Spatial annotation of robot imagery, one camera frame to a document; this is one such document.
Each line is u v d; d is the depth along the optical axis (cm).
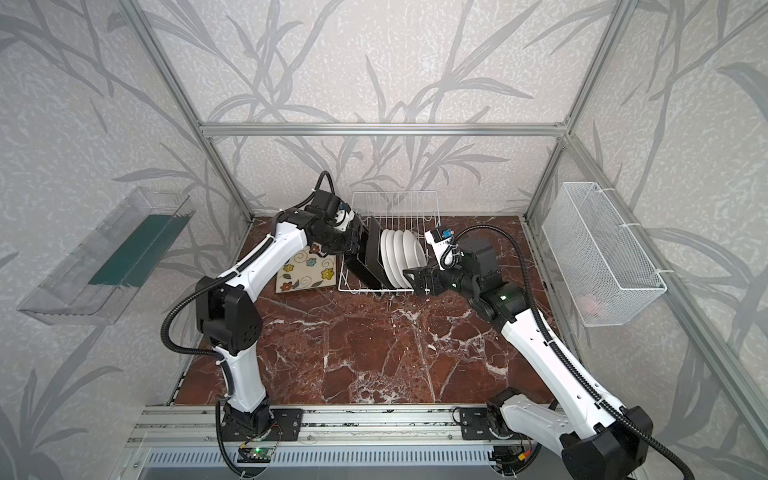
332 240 76
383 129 96
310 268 104
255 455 71
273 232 59
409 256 89
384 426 75
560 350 43
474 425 73
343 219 77
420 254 99
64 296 59
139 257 62
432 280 62
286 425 73
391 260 87
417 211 123
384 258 87
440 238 61
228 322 50
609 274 61
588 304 72
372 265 85
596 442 36
